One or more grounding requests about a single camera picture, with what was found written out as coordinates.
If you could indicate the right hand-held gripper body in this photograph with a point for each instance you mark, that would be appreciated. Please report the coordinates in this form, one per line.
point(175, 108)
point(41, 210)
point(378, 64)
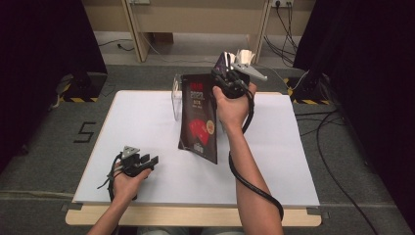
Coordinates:
point(236, 86)

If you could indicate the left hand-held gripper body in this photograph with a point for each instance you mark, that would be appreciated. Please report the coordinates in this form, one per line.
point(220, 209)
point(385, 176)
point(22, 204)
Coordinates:
point(130, 164)

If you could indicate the purple paperback book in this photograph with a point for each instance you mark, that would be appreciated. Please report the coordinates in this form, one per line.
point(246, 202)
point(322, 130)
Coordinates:
point(222, 63)

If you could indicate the white book with picture grid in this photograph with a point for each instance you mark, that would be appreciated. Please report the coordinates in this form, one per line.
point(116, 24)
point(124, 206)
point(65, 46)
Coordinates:
point(244, 57)

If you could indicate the dark brown book red print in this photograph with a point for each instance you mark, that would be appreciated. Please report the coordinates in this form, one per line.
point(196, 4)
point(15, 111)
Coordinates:
point(199, 120)

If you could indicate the person's right hand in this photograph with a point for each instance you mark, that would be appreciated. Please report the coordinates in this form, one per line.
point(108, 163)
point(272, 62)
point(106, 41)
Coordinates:
point(235, 111)

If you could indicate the person's left hand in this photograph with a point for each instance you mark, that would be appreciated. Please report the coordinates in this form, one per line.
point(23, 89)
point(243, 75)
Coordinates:
point(127, 189)

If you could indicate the beige wooden desk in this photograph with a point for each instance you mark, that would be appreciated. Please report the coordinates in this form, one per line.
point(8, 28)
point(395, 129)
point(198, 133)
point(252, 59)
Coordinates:
point(182, 16)

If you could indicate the black stand base striped tape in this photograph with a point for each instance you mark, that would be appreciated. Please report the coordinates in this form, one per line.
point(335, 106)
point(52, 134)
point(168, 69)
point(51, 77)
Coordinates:
point(88, 85)
point(313, 88)

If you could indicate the dark curtain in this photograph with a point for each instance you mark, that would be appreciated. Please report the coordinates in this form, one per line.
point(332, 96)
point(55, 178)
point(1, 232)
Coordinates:
point(39, 65)
point(375, 81)

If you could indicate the white wall outlet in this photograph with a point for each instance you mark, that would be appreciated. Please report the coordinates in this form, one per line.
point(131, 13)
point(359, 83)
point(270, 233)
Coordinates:
point(282, 2)

